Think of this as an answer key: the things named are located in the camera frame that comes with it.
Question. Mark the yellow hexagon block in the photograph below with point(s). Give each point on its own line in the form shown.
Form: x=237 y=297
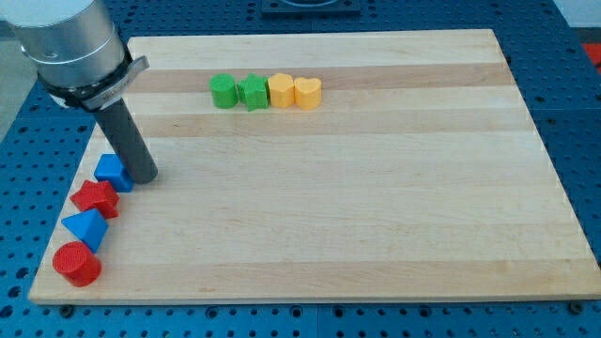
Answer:
x=282 y=90

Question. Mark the red star block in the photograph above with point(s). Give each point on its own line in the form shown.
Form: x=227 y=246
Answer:
x=99 y=195

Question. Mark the wooden board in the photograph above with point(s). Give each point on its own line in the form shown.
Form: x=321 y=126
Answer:
x=421 y=177

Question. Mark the blue triangle block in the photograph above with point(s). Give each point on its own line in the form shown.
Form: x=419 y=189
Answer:
x=89 y=227

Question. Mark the red cylinder block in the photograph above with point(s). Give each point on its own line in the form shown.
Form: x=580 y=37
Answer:
x=77 y=264

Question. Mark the green star block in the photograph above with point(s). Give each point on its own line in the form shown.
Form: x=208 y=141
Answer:
x=254 y=92

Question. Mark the yellow heart block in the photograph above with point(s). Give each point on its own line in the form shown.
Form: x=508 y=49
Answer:
x=308 y=92

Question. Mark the green cylinder block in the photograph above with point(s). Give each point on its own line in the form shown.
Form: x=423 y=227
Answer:
x=223 y=89

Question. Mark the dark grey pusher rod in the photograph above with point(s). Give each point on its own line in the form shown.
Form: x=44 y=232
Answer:
x=119 y=128

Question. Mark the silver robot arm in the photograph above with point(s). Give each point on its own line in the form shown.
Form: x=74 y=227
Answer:
x=76 y=48

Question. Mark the blue cube block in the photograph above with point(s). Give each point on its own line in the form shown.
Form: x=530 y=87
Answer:
x=111 y=169

